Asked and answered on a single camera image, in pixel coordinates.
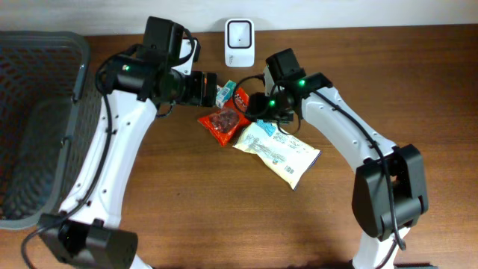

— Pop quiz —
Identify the red snack bag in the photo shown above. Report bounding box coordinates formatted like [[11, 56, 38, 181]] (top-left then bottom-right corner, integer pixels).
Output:
[[198, 98, 251, 146]]

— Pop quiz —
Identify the grey plastic mesh basket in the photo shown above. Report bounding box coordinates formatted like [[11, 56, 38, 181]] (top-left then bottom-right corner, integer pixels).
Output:
[[1, 31, 102, 230]]

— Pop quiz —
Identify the cream yellow snack bag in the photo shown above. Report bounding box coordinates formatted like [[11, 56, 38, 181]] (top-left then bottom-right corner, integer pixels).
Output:
[[234, 120, 322, 191]]

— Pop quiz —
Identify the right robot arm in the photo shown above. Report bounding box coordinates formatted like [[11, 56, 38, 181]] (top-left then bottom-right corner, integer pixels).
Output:
[[247, 72, 429, 268]]

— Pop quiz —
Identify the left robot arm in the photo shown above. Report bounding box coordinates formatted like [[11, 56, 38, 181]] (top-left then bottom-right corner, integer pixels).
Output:
[[38, 53, 217, 268]]

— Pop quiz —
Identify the white barcode scanner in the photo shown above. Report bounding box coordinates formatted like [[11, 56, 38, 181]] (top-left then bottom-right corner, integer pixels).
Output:
[[224, 18, 255, 68]]

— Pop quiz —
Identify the small orange teal box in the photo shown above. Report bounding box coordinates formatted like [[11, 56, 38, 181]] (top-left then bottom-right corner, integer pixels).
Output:
[[215, 80, 236, 108]]

